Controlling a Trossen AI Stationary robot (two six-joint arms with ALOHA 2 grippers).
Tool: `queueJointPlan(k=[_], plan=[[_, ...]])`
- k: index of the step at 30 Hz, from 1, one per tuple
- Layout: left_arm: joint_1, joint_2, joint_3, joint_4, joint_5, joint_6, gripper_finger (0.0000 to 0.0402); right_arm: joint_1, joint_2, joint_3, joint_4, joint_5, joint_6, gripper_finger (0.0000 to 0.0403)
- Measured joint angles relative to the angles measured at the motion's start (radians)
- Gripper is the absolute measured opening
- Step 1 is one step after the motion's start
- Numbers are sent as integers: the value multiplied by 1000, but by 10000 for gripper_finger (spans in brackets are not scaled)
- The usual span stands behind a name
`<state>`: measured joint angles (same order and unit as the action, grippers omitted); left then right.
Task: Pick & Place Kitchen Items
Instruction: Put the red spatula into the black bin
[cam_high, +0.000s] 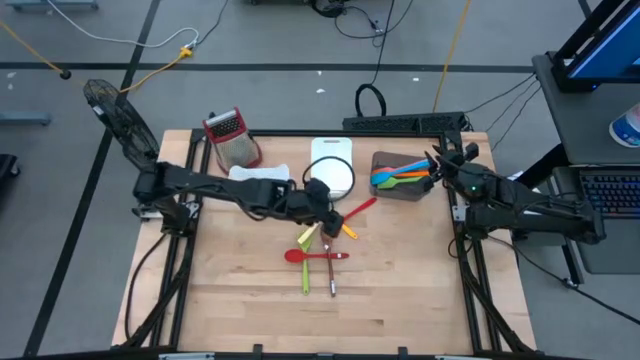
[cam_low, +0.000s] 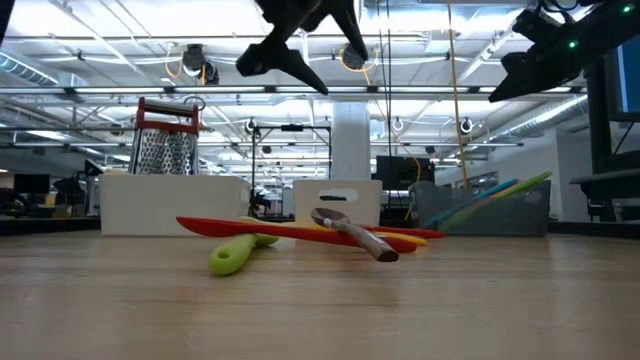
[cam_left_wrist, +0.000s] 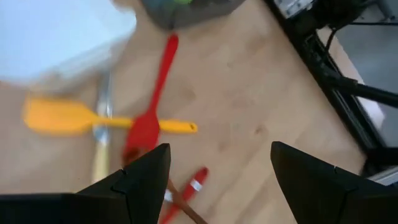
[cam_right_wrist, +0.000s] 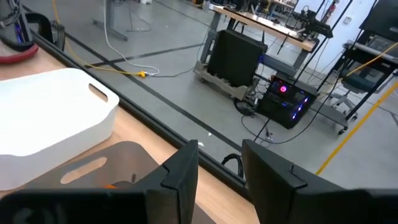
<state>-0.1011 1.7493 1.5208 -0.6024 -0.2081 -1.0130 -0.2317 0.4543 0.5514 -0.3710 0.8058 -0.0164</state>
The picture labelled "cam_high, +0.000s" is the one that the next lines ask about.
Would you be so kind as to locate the green silicone spatula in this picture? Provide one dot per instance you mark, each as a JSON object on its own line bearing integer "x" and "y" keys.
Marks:
{"x": 395, "y": 183}

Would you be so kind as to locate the red metal box grater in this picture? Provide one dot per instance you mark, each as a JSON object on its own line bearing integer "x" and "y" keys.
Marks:
{"x": 235, "y": 150}

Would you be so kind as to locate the grey metal table foot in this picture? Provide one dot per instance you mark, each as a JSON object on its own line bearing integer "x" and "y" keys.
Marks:
{"x": 50, "y": 6}
{"x": 25, "y": 119}

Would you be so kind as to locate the backlit keyboard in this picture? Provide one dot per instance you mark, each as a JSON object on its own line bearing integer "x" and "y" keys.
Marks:
{"x": 610, "y": 192}

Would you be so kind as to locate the grey desk cart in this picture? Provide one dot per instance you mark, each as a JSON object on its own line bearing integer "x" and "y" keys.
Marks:
{"x": 585, "y": 125}

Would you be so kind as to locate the wide white plastic bin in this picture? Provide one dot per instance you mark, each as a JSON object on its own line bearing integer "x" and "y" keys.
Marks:
{"x": 260, "y": 172}

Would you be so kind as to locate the blue silicone spatula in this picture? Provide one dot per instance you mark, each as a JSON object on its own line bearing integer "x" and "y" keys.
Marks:
{"x": 385, "y": 176}

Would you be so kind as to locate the grey translucent plastic bin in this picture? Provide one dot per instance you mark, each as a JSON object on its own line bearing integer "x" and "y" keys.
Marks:
{"x": 400, "y": 195}

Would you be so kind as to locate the lime green silicone spoon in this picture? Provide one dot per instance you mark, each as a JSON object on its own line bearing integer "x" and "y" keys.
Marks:
{"x": 305, "y": 280}

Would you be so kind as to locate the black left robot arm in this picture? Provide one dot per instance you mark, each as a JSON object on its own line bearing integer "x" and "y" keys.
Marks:
{"x": 200, "y": 182}

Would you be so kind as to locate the orange silicone spoon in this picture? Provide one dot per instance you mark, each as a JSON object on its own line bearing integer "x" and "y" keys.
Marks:
{"x": 415, "y": 174}

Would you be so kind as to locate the blue white container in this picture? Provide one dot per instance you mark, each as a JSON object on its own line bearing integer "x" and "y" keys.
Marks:
{"x": 627, "y": 130}

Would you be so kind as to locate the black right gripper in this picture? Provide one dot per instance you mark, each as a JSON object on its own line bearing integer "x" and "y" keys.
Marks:
{"x": 470, "y": 175}

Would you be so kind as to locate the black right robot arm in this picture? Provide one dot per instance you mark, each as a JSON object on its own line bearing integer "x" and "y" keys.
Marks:
{"x": 540, "y": 215}

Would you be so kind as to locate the black floor fan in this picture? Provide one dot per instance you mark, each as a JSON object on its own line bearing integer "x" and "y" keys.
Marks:
{"x": 120, "y": 120}

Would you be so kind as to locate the red silicone spoon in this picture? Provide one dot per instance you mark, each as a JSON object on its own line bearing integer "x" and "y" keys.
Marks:
{"x": 295, "y": 256}
{"x": 362, "y": 207}

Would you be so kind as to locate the black power strip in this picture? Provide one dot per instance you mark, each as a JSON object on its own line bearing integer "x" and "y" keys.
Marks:
{"x": 400, "y": 122}

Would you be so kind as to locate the computer monitor on black stand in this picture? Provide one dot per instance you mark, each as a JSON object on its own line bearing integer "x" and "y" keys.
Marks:
{"x": 610, "y": 55}

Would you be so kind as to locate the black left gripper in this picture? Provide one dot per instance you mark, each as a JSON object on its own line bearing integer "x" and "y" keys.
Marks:
{"x": 310, "y": 202}

